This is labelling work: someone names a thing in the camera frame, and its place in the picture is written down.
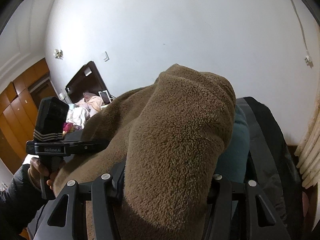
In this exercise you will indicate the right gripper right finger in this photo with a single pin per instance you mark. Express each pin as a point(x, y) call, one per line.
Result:
point(241, 211)

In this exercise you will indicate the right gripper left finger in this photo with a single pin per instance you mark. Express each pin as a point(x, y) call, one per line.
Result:
point(79, 205)

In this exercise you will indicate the brown fleece garment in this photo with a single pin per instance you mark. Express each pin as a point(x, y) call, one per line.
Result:
point(170, 134)

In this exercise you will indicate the black jacket forearm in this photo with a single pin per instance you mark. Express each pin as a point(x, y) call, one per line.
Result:
point(19, 204)

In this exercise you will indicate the person left hand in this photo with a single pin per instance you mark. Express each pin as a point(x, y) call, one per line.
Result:
point(37, 170)

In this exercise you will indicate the magenta folded cloth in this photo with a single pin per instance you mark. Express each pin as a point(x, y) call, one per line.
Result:
point(69, 127)

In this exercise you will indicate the orange wooden wardrobe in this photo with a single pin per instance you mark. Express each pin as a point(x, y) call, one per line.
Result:
point(18, 115)

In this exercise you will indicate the white quilt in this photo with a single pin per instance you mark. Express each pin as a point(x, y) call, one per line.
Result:
point(77, 115)

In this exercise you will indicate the blue towel cloth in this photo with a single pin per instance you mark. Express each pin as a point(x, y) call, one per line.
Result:
point(232, 163)

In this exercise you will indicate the bedside lamp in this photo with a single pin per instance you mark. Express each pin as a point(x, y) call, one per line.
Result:
point(62, 96)

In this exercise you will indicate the brown wooden door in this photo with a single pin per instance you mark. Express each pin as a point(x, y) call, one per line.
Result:
point(42, 89)

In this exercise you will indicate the white tablet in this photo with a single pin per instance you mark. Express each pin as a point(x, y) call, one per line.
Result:
point(105, 96)

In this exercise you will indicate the dark wooden headboard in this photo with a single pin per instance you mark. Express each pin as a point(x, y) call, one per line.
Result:
point(86, 80)

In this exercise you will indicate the beige curtain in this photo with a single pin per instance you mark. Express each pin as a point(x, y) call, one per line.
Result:
point(308, 150)

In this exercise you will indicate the wall lamp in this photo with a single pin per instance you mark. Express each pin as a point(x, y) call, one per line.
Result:
point(58, 54)

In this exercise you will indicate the white wall switch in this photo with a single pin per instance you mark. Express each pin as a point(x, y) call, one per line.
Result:
point(105, 56)

